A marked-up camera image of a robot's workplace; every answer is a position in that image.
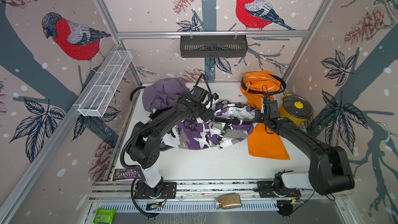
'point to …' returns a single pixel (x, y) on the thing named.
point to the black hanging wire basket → (213, 46)
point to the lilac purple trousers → (161, 94)
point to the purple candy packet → (125, 173)
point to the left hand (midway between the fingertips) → (210, 106)
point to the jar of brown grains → (228, 200)
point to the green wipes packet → (104, 215)
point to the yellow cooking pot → (284, 113)
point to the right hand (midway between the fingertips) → (259, 111)
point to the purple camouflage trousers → (198, 133)
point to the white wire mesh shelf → (96, 100)
